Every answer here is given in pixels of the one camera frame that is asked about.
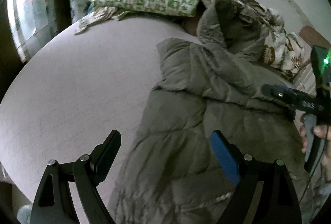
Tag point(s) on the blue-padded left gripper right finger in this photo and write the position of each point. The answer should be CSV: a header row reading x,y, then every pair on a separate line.
x,y
264,192

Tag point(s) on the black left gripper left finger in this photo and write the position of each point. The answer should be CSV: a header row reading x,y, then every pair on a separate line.
x,y
53,201

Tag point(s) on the person's right hand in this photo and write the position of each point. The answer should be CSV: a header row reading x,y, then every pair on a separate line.
x,y
321,131

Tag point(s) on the striped floral cushion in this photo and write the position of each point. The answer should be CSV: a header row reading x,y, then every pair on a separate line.
x,y
305,80

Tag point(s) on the leaf-patterned cream blanket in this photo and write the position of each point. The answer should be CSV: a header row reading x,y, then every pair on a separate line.
x,y
253,32

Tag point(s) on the beige crumpled cloth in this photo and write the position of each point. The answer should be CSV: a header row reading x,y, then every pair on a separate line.
x,y
101,14

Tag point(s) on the stained glass window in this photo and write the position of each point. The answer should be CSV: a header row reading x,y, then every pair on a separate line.
x,y
33,24

